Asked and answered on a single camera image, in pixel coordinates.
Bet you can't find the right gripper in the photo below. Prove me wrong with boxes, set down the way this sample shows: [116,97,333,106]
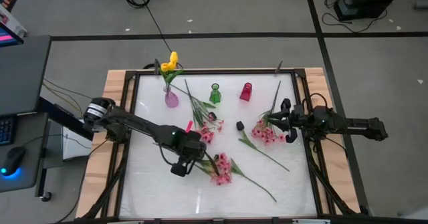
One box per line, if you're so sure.
[267,98,302,144]

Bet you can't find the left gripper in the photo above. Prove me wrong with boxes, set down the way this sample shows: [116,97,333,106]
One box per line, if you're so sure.
[170,131,221,179]

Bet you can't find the black artificial tulip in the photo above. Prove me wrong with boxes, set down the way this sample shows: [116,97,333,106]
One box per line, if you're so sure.
[213,153,278,203]

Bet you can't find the yellow artificial tulip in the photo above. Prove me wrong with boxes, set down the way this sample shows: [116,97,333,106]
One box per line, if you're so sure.
[167,51,180,91]
[159,62,172,91]
[167,62,185,91]

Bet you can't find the red glass vase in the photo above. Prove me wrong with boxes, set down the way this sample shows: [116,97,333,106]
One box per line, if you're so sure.
[239,82,253,102]

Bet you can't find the green glass vase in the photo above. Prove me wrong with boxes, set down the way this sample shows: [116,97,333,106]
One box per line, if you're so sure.
[209,82,222,104]

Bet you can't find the purple glass vase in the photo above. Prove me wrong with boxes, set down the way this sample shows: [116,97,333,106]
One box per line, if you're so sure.
[163,85,180,109]

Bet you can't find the black caster wheel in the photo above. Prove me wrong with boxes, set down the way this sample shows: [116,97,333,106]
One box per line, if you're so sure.
[39,190,54,203]

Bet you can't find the black computer mouse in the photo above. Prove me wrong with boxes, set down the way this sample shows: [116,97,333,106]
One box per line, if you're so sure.
[0,146,27,177]

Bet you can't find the dark gray desk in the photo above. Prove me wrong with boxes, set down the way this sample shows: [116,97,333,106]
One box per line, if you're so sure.
[0,35,51,193]

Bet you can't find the black keyboard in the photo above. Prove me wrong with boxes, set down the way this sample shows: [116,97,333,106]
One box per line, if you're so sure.
[0,116,15,147]

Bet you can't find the desk computer monitor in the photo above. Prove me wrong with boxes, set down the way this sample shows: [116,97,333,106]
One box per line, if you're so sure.
[0,20,25,48]

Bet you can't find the black aluminum table frame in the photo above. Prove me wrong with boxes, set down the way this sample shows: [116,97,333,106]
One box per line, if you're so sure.
[76,67,372,224]

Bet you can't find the black floor cable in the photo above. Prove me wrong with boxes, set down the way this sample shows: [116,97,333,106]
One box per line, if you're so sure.
[124,0,175,54]

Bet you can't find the yellow wires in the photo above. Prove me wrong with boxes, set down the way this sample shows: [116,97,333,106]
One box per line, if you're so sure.
[42,78,84,118]

